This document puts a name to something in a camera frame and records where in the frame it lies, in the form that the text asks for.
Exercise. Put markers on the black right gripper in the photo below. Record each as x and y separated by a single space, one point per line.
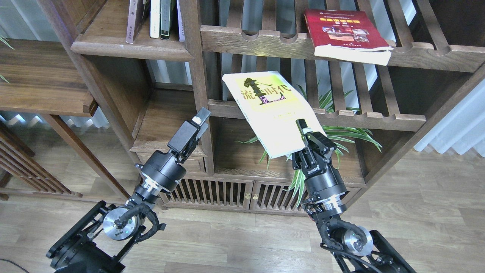
322 181

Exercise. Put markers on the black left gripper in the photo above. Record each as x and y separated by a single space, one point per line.
163 171

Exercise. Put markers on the yellow green book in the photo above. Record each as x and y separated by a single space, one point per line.
272 106

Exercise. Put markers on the maroon book white characters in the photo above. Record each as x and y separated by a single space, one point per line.
137 13

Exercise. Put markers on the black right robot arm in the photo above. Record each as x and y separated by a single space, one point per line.
368 251

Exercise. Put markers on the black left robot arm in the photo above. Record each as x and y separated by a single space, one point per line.
135 221

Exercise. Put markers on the red book on shelf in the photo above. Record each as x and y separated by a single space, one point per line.
347 36

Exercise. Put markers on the spider plant green leaves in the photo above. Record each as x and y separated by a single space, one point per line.
338 134

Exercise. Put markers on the dark wooden bookshelf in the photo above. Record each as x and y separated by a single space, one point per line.
147 89

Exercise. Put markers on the pale upright book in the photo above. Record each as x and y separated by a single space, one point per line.
180 23

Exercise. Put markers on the white upright book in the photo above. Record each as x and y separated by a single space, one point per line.
155 17

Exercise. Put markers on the white curtain right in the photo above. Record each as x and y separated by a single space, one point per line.
462 129

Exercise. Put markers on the wooden side table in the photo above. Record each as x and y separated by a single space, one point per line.
39 77

